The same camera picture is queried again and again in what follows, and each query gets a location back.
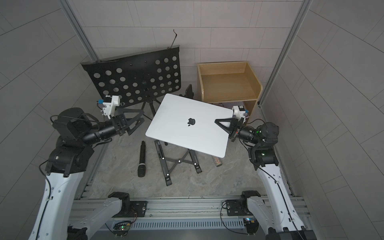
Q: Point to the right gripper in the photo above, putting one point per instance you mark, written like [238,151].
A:
[235,129]

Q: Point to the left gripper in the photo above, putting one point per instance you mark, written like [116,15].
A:
[122,124]

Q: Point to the silver laptop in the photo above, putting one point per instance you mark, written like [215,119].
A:
[190,124]

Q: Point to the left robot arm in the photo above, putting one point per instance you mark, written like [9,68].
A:
[79,133]

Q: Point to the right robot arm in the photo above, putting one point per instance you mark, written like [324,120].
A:
[282,221]

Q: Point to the black folding laptop stand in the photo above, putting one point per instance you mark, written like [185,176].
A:
[168,164]

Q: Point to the cartoon cat picture book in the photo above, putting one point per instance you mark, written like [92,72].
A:
[226,105]

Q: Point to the wooden two-tier shelf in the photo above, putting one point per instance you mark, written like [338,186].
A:
[229,82]

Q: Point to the black perforated music stand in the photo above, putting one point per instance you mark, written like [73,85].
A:
[137,78]

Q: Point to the black microphone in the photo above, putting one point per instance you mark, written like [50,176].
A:
[142,161]

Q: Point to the black phone tripod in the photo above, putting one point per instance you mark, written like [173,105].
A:
[188,93]

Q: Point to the right circuit board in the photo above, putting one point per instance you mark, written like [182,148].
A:
[252,226]

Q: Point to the circuit board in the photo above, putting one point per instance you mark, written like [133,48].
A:
[123,227]
[252,226]

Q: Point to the left circuit board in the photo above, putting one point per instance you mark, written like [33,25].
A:
[123,227]

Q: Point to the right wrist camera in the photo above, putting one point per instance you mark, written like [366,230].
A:
[240,112]

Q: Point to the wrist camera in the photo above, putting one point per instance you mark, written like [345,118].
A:
[109,102]
[240,112]

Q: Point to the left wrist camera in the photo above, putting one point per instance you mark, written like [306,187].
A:
[109,102]

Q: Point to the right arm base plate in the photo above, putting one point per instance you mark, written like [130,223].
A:
[234,208]

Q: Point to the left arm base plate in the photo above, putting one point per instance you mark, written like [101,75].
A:
[136,209]

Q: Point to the aluminium mounting rail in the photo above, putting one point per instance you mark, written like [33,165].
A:
[211,207]

